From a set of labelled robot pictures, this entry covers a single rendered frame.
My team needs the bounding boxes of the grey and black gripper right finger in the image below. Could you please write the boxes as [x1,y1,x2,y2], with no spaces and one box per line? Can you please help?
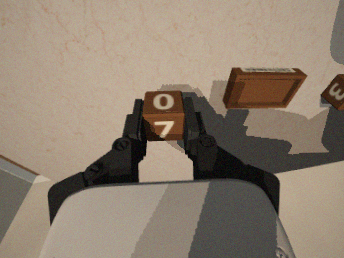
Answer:
[183,97,280,217]

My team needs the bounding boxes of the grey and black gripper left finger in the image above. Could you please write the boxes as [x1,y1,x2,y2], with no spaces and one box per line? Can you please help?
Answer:
[48,99,147,226]

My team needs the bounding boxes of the brown wooden tray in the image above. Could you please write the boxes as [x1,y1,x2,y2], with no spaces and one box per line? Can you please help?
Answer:
[222,68,307,109]

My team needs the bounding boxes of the dark brown cube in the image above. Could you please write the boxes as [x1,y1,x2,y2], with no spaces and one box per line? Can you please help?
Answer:
[142,91,185,141]
[321,74,344,110]

